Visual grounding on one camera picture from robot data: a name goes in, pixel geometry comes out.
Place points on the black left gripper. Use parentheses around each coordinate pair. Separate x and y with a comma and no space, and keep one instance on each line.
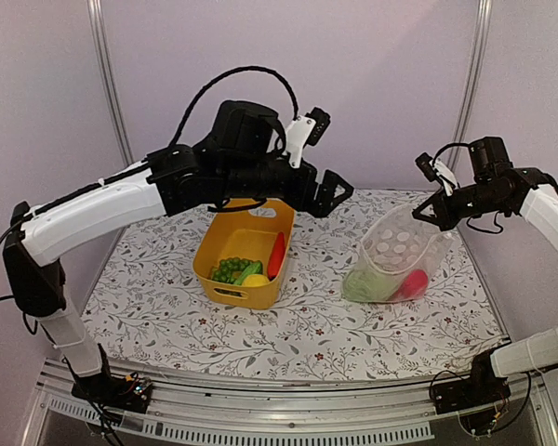
(324,204)

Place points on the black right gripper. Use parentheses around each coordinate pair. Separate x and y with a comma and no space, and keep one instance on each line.
(445,217)

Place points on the clear zip top bag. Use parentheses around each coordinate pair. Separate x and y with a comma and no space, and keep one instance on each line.
(397,244)

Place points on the red toy tomato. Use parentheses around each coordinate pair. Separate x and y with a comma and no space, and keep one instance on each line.
(413,286)

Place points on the red toy chili pepper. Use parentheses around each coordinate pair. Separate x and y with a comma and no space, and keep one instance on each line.
(277,256)

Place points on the green toy apple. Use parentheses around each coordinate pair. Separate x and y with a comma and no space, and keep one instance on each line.
(365,286)

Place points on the yellow toy lemon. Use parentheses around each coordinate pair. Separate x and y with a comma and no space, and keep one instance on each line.
(255,280)

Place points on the green toy grape bunch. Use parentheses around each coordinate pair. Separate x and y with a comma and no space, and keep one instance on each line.
(229,269)

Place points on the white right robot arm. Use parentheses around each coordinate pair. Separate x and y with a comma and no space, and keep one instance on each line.
(501,188)

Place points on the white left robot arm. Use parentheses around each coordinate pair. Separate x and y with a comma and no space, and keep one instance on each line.
(248,154)

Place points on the yellow plastic basket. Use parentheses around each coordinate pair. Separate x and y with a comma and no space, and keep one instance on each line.
(249,233)

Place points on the green toy cucumber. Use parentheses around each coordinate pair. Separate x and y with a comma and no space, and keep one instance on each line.
(253,268)

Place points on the floral tablecloth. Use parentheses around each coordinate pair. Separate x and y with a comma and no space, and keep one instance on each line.
(148,306)

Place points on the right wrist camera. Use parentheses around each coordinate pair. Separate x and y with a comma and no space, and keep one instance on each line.
(436,171)

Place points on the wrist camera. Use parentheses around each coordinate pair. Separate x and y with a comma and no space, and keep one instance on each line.
(305,130)
(436,171)

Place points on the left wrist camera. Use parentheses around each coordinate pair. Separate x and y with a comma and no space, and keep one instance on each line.
(305,130)

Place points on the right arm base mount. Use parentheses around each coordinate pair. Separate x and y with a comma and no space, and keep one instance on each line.
(482,395)

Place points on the right aluminium frame post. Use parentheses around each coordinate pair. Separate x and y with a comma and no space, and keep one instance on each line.
(477,57)

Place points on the aluminium frame post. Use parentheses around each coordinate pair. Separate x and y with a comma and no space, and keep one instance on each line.
(477,57)
(99,35)

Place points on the front aluminium rail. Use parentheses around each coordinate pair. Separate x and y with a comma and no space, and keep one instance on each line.
(206,409)

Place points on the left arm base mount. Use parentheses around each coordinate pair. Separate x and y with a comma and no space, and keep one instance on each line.
(132,393)

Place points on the left aluminium frame post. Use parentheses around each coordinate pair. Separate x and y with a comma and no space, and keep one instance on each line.
(99,35)

